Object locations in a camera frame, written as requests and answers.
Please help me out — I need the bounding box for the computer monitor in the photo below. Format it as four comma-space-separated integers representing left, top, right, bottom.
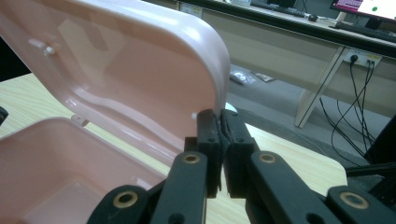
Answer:
330, 0, 396, 22

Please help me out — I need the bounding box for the black metal stand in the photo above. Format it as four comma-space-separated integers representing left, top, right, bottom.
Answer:
345, 114, 396, 200

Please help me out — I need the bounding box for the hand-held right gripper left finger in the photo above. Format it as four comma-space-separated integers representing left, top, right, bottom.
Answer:
185, 108, 224, 199

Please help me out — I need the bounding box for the black cable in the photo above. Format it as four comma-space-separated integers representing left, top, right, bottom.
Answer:
318, 60, 376, 167
330, 55, 377, 158

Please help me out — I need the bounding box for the clear plastic bag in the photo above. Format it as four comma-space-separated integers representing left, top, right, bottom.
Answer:
229, 65, 254, 86

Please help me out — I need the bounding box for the black keyboard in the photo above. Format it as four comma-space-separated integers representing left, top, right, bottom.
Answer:
249, 1, 308, 19
333, 20, 396, 44

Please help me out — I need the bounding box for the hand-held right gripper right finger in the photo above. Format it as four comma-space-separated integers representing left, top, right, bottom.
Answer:
219, 108, 262, 199

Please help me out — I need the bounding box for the pink plastic storage box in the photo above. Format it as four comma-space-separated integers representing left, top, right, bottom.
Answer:
0, 0, 232, 224

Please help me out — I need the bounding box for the white power strip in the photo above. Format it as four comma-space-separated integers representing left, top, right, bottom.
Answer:
345, 49, 383, 68

